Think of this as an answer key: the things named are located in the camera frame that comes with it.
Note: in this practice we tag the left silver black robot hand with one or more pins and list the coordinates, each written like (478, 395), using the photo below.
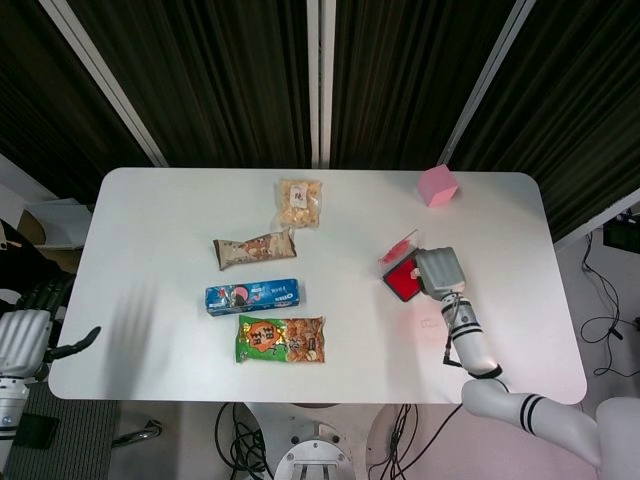
(22, 340)

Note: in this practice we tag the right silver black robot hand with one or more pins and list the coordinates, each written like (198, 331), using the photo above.
(441, 272)

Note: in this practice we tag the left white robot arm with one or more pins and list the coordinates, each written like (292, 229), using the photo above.
(10, 405)

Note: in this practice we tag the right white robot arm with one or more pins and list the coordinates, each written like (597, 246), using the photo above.
(480, 350)

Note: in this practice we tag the silver robot base column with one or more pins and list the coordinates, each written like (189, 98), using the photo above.
(320, 455)

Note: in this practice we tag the red ink pad black case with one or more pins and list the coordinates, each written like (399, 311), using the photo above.
(400, 282)

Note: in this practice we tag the bystander in dark clothes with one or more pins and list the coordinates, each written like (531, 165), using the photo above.
(30, 270)

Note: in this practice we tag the pink cube block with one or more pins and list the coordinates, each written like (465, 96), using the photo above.
(438, 188)

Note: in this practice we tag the black flat device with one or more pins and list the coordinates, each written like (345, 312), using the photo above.
(39, 431)

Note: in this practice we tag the grey floor mat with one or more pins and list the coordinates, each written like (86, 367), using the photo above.
(75, 450)

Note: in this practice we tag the white cardboard box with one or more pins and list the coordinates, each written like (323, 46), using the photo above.
(62, 220)

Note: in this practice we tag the chrome table foot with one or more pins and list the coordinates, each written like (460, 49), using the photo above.
(137, 434)

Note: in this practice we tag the clear bag of crackers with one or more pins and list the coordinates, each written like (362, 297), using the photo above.
(299, 204)

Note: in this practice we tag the green orange snack bag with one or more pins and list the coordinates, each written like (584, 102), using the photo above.
(280, 339)

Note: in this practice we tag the black electronic box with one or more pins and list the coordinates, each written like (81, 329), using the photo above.
(622, 235)

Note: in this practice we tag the brown snack bar wrapper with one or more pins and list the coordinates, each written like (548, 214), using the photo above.
(255, 247)

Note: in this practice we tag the blue Oreo cookie box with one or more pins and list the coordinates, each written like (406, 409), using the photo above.
(252, 297)

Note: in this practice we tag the dark pleated curtain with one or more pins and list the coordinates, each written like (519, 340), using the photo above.
(405, 75)
(200, 75)
(575, 100)
(45, 100)

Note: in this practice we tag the white partition post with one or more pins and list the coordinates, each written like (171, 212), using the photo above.
(320, 80)
(107, 82)
(487, 85)

